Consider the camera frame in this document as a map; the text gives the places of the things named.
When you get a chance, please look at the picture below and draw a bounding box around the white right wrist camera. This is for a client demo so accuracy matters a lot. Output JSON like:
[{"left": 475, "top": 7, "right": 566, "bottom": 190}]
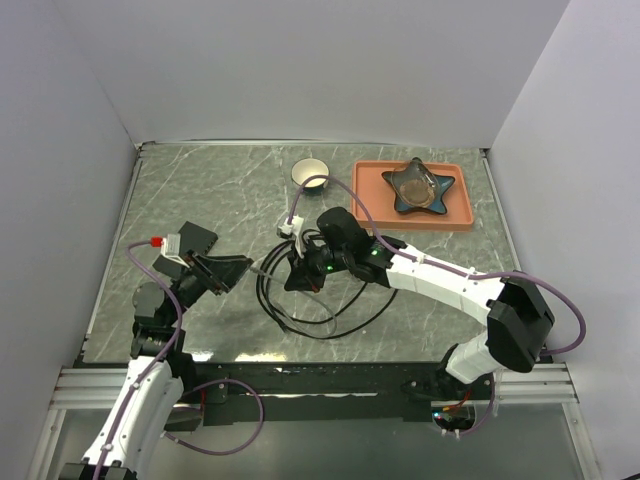
[{"left": 277, "top": 215, "right": 305, "bottom": 257}]

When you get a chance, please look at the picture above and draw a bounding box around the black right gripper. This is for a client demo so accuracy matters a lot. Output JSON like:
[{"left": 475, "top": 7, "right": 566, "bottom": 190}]
[{"left": 285, "top": 236, "right": 353, "bottom": 294}]

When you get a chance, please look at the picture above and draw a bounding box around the clear glass bowl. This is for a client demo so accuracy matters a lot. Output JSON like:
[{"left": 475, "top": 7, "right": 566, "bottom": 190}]
[{"left": 391, "top": 158, "right": 440, "bottom": 208}]

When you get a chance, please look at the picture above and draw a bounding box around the salmon pink tray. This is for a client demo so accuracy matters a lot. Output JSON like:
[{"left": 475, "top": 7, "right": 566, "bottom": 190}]
[{"left": 351, "top": 160, "right": 474, "bottom": 232}]

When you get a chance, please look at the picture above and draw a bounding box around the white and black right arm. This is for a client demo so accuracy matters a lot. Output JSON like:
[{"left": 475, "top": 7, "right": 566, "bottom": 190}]
[{"left": 278, "top": 207, "right": 554, "bottom": 399}]

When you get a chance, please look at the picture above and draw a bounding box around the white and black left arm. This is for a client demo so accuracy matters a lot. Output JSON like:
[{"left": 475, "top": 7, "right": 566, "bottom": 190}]
[{"left": 59, "top": 244, "right": 253, "bottom": 479}]

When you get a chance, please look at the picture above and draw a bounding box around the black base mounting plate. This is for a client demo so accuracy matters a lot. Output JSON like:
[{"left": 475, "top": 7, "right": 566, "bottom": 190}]
[{"left": 171, "top": 359, "right": 495, "bottom": 426}]

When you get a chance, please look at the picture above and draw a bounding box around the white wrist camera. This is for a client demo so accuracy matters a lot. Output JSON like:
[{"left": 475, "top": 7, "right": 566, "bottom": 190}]
[
  {"left": 150, "top": 233, "right": 181, "bottom": 258},
  {"left": 277, "top": 215, "right": 305, "bottom": 257}
]

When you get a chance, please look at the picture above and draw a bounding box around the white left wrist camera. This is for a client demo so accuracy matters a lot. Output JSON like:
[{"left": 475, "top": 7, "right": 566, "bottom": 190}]
[{"left": 150, "top": 233, "right": 181, "bottom": 258}]

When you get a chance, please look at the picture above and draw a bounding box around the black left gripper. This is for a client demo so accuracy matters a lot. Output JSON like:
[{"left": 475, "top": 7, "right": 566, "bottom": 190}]
[{"left": 165, "top": 249, "right": 253, "bottom": 325}]

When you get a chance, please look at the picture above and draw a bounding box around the aluminium frame rail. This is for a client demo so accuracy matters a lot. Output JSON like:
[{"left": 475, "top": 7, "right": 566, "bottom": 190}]
[{"left": 50, "top": 363, "right": 579, "bottom": 410}]

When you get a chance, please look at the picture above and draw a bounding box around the small white teal bowl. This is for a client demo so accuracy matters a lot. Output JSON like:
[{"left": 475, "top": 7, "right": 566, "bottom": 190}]
[{"left": 291, "top": 157, "right": 330, "bottom": 194}]

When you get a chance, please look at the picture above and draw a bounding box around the black network switch box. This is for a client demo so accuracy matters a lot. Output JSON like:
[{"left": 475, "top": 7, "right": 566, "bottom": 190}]
[{"left": 153, "top": 221, "right": 218, "bottom": 280}]

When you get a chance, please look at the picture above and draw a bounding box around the dark blue star dish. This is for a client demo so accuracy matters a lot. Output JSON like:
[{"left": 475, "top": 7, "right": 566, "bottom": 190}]
[{"left": 381, "top": 157, "right": 456, "bottom": 215}]

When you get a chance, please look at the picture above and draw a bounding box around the black ethernet cable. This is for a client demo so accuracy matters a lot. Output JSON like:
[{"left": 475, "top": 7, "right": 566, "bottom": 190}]
[{"left": 255, "top": 228, "right": 400, "bottom": 340}]

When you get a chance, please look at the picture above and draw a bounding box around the grey ethernet cable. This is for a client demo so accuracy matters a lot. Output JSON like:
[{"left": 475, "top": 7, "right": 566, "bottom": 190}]
[{"left": 249, "top": 267, "right": 338, "bottom": 338}]

